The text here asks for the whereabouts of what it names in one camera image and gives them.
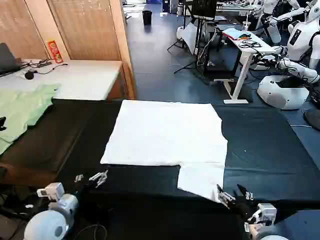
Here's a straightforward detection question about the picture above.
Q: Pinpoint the white humanoid robot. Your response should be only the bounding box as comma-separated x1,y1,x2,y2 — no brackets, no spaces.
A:
251,4,320,85
254,0,307,44

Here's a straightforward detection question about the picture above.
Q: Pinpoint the red snack can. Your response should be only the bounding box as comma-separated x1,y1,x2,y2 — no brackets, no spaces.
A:
47,39,64,64

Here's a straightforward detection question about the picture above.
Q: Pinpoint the black round microphone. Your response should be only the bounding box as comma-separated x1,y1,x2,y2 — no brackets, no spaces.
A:
24,70,39,81

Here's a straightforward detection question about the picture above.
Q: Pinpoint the white standing desk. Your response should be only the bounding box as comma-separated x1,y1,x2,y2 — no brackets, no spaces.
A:
213,27,276,105

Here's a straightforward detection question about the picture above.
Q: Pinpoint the dark grey laptop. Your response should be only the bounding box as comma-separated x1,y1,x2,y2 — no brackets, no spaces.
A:
0,42,22,76

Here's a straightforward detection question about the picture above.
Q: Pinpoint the black waste bin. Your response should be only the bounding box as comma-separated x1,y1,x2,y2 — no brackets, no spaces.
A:
142,10,153,26

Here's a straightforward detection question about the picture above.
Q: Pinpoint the white bag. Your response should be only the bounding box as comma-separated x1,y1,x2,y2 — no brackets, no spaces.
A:
176,23,201,56

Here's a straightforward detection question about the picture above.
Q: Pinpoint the light green shirt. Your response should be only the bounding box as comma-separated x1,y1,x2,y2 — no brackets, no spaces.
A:
0,83,62,156

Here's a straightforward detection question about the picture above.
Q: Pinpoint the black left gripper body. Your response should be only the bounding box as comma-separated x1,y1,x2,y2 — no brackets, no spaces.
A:
74,181,98,199

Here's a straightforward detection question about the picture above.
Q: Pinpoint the clear cup with straw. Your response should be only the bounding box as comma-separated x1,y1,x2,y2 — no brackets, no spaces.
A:
242,13,251,31

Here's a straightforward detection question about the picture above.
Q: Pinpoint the white printed t-shirt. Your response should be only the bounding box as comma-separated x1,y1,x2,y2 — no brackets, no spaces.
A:
99,99,229,204

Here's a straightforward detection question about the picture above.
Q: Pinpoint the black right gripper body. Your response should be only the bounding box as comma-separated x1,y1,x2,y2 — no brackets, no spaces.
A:
228,198,261,221

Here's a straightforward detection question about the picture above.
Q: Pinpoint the black chair base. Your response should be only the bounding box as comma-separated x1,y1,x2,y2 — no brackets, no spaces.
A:
303,109,320,133

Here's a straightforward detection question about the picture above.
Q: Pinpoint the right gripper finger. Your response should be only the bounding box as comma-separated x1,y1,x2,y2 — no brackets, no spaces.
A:
216,184,236,209
234,184,254,201

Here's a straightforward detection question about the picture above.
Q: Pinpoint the white side table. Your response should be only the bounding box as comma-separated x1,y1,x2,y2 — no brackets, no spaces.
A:
0,58,124,101

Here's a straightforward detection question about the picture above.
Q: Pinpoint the black table cover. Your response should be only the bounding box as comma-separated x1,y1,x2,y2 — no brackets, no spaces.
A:
0,98,320,240

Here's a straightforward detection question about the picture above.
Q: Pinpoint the black monitor on stand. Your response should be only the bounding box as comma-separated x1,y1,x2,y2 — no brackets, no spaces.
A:
166,0,218,75

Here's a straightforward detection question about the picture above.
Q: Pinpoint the black power strip with cables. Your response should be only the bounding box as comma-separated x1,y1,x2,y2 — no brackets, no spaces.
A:
20,58,69,75

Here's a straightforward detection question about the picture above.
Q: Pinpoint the black cable bundle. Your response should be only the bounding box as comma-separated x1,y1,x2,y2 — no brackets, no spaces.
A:
238,39,262,49

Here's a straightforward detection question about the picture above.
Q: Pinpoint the wooden partition wall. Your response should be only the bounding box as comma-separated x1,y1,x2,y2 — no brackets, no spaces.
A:
0,0,138,101

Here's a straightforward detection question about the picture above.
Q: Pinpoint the colourful cloth pile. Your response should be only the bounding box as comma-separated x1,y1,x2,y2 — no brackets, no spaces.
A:
222,27,251,41

